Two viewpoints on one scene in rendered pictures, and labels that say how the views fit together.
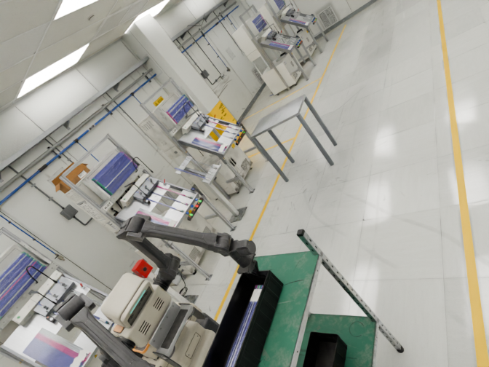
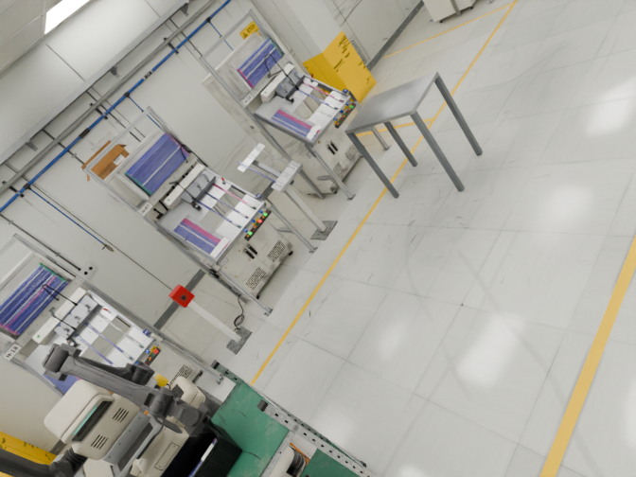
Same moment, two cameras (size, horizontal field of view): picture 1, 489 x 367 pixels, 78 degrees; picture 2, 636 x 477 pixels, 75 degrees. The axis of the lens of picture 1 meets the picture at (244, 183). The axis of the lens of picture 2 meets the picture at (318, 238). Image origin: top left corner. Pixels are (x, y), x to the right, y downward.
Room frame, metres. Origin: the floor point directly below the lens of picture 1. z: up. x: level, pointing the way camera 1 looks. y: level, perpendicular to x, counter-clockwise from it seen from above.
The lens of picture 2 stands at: (0.31, -0.89, 1.96)
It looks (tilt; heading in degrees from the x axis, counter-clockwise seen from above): 28 degrees down; 21
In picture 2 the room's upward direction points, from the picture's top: 43 degrees counter-clockwise
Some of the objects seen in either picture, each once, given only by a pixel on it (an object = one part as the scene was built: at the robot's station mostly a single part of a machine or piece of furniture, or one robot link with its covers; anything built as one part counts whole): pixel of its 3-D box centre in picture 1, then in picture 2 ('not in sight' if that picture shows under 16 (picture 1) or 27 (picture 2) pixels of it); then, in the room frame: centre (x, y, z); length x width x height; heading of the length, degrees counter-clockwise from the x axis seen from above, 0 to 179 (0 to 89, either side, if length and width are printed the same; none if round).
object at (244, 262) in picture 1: (243, 260); (191, 415); (1.14, 0.23, 1.16); 0.10 x 0.07 x 0.07; 134
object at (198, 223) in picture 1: (177, 242); (242, 254); (3.76, 1.19, 0.31); 0.70 x 0.65 x 0.62; 133
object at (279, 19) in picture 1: (286, 27); not in sight; (8.18, -3.51, 0.95); 1.36 x 0.82 x 1.90; 43
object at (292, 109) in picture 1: (295, 140); (414, 141); (3.51, -0.83, 0.40); 0.70 x 0.45 x 0.80; 48
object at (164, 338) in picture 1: (177, 332); (142, 447); (1.29, 0.76, 0.99); 0.28 x 0.16 x 0.22; 134
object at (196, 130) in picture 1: (216, 152); (311, 131); (4.64, 0.00, 0.65); 1.01 x 0.73 x 1.29; 43
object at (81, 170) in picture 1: (79, 168); (114, 151); (3.86, 1.35, 1.82); 0.68 x 0.30 x 0.20; 133
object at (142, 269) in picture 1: (163, 285); (208, 316); (2.93, 1.40, 0.39); 0.24 x 0.24 x 0.78; 43
